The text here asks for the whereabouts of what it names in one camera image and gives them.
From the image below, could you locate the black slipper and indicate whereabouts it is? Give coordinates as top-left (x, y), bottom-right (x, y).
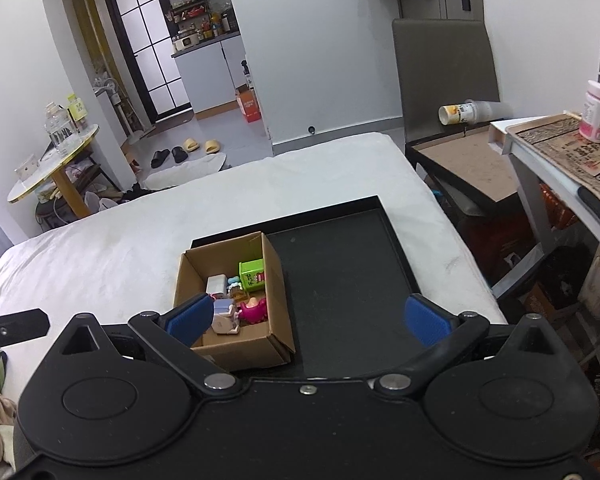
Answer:
top-left (171, 146), bottom-right (188, 165)
top-left (150, 150), bottom-right (171, 169)

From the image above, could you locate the clear glass jar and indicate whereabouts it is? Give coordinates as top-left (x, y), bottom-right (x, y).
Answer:
top-left (45, 102), bottom-right (78, 153)

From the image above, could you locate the white floor mat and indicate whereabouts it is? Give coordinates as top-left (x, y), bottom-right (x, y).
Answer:
top-left (143, 152), bottom-right (226, 191)

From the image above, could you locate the white kitchen cabinet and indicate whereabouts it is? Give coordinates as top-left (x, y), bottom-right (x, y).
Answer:
top-left (172, 32), bottom-right (246, 115)

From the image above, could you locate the yellow-green box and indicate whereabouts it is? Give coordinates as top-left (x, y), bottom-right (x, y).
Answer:
top-left (68, 93), bottom-right (87, 124)

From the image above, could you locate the green house toy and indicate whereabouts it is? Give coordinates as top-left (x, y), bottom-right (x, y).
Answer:
top-left (238, 258), bottom-right (265, 292)

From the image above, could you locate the brown cardboard box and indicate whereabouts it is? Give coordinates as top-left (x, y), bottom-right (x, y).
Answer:
top-left (174, 232), bottom-right (296, 372)

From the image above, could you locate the orange carton box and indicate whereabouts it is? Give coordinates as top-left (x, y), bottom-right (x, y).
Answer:
top-left (236, 84), bottom-right (262, 122)

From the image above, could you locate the yellow slipper left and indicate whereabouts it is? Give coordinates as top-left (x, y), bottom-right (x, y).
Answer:
top-left (183, 138), bottom-right (200, 153)

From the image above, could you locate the black slipper right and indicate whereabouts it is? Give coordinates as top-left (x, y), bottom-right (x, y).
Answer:
top-left (171, 146), bottom-right (188, 165)

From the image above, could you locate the yellow slipper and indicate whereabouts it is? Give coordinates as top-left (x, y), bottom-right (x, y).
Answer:
top-left (204, 140), bottom-right (221, 155)
top-left (183, 138), bottom-right (200, 153)

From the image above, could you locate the round yellow-edged table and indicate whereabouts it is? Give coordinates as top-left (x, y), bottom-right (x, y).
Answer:
top-left (7, 124), bottom-right (99, 219)

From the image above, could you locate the black slipper left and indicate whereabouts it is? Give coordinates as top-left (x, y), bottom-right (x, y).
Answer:
top-left (150, 150), bottom-right (171, 169)

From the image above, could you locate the patterned brown mat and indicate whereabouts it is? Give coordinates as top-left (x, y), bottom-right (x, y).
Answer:
top-left (505, 114), bottom-right (600, 200)

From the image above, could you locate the pink white pill bottle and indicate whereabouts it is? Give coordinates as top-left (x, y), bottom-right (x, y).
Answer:
top-left (579, 80), bottom-right (600, 143)

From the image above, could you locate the black rectangular tray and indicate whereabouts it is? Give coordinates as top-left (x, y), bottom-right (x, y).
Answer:
top-left (192, 196), bottom-right (422, 379)

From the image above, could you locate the black framed glass door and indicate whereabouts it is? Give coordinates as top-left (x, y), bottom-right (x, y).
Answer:
top-left (105, 0), bottom-right (190, 124)

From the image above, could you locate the white USB charger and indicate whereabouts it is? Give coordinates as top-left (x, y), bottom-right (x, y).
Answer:
top-left (206, 274), bottom-right (227, 298)

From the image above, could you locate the lying paper cup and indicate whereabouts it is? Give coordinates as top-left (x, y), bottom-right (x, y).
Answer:
top-left (438, 102), bottom-right (477, 126)

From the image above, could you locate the yellow slipper right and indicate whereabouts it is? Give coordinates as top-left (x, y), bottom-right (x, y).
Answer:
top-left (204, 140), bottom-right (221, 155)

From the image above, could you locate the white bed cover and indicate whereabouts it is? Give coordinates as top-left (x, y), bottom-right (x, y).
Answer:
top-left (0, 132), bottom-right (504, 335)

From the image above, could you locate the lilac block doll figure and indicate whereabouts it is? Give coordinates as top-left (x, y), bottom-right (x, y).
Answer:
top-left (211, 284), bottom-right (249, 335)

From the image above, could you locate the white desk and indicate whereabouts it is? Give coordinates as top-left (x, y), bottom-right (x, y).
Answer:
top-left (489, 117), bottom-right (600, 297)

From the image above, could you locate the magenta bear toy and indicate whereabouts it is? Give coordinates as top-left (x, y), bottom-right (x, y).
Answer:
top-left (238, 296), bottom-right (268, 325)

